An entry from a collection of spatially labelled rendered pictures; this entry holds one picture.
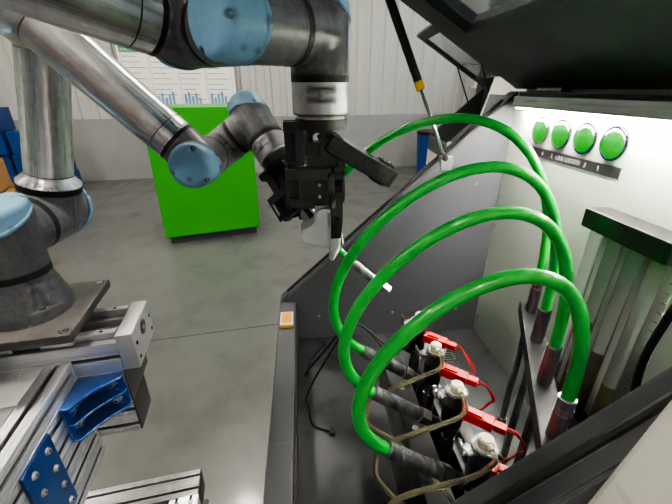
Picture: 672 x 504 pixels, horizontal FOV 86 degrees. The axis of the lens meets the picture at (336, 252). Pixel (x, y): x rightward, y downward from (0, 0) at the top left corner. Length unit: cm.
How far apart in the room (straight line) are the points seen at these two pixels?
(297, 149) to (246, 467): 151
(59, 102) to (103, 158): 653
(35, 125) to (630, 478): 97
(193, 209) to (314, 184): 343
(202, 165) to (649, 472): 62
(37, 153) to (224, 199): 304
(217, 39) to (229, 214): 357
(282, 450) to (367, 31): 710
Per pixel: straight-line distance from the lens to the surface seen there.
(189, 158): 65
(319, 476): 75
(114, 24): 49
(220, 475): 181
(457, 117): 60
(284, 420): 67
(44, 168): 95
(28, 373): 96
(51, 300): 91
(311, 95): 48
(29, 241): 88
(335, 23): 49
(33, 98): 92
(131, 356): 91
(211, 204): 389
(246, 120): 76
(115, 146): 735
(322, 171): 49
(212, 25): 41
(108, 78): 71
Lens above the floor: 146
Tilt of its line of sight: 24 degrees down
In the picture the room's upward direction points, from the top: straight up
